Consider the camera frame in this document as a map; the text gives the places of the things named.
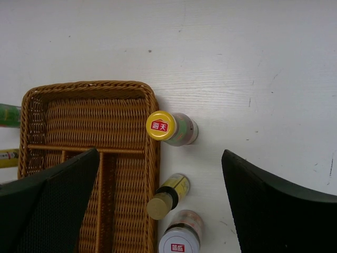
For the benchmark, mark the white-lid spice jar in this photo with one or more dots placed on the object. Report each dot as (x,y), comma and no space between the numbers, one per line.
(184,233)

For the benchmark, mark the yellow-cap ketchup bottle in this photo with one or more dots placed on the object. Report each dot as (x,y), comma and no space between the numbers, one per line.
(176,129)

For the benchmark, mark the beige-cap yellow-label bottle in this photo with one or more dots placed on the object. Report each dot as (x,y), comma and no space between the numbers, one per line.
(168,196)

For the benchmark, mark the yellow-label dark-cap bottle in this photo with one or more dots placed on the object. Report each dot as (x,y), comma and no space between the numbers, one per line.
(9,158)

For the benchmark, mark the woven wicker basket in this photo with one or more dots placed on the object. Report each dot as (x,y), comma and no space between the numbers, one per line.
(60,121)

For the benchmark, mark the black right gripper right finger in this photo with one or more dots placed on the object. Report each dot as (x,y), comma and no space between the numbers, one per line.
(272,214)

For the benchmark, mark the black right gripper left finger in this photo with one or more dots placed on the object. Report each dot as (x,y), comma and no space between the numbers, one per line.
(44,211)

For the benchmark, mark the green-label ketchup bottle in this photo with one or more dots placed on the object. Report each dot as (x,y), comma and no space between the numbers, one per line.
(10,116)

